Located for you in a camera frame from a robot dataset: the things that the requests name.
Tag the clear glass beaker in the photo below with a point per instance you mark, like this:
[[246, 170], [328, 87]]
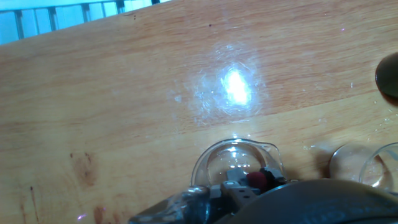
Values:
[[367, 168], [217, 158]]

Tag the brown wooden board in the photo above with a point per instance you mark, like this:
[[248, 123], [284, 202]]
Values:
[[93, 109]]

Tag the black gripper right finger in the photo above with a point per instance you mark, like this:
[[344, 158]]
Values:
[[273, 175]]

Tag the amber glass bottle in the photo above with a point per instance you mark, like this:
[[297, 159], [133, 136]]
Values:
[[388, 76]]

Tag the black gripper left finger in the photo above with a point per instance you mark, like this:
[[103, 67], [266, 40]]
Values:
[[236, 193]]

